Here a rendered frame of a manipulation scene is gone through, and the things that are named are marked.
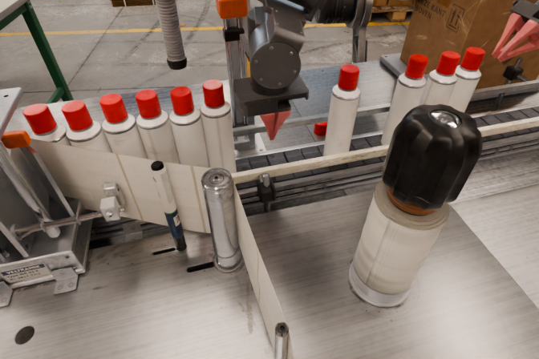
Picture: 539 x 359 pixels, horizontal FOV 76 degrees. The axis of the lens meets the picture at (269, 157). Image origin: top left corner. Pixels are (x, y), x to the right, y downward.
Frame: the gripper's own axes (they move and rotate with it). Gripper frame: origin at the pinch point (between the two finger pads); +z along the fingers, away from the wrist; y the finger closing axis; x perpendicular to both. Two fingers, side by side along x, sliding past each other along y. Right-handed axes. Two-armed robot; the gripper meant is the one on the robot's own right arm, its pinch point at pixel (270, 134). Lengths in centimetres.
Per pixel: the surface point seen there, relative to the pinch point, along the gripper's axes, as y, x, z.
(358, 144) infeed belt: 22.1, 8.3, 13.9
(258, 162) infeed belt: -0.6, 8.2, 13.6
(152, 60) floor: -41, 249, 101
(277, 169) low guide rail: 1.6, 1.8, 10.3
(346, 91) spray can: 15.0, 4.4, -3.0
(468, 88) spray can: 40.8, 4.1, 0.4
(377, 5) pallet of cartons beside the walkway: 186, 285, 88
